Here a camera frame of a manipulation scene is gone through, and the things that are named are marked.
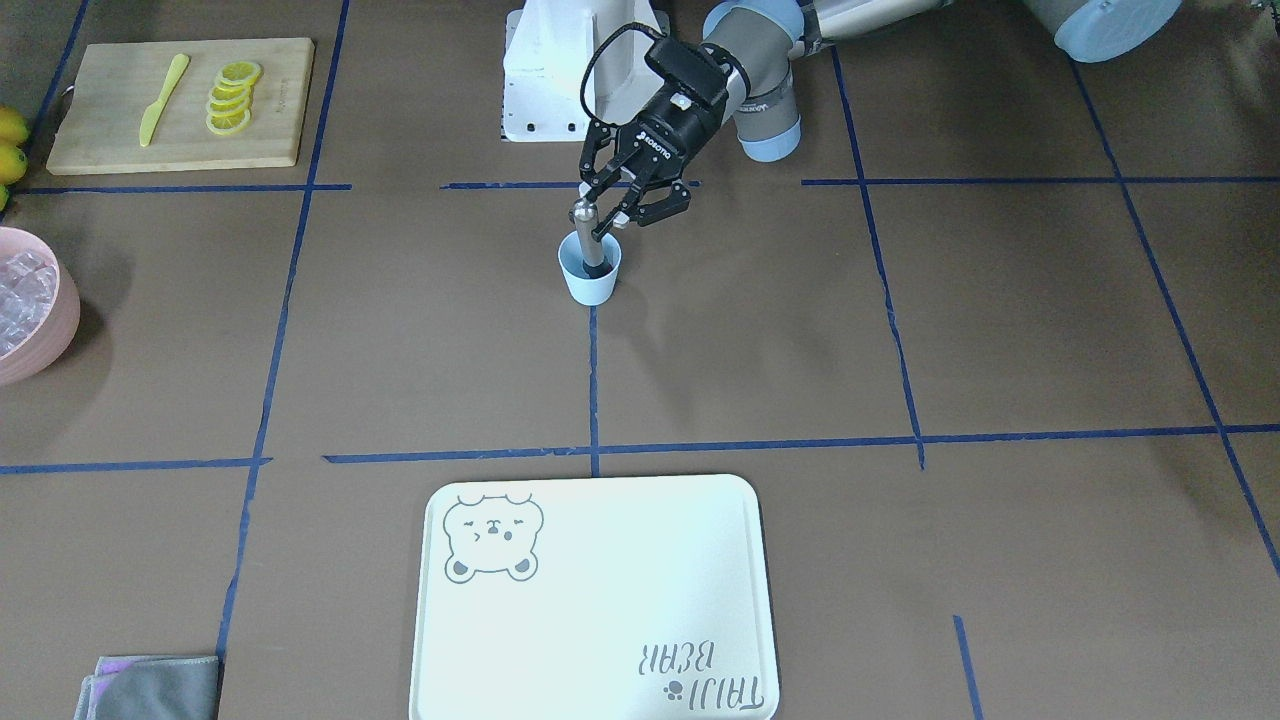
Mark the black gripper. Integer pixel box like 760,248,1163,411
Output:
579,38,746,243

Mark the steel muddler black tip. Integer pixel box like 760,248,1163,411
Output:
571,197,611,279

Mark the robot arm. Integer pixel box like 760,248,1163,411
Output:
570,1,937,241

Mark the pink bowl of ice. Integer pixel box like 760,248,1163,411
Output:
1,227,81,386

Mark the lemon slice stack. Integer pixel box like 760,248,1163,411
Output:
205,60,262,136

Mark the cream bear serving tray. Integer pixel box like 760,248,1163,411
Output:
408,474,781,719

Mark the yellow plastic knife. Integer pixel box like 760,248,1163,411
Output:
137,53,189,149

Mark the wooden cutting board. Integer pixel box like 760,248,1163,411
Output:
45,37,315,176

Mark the yellow lemon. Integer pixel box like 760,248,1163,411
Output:
0,142,29,186
0,105,29,146

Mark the grey folded cloth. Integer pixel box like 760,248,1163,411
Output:
73,655,221,719

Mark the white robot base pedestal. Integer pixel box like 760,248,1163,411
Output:
500,1,671,143

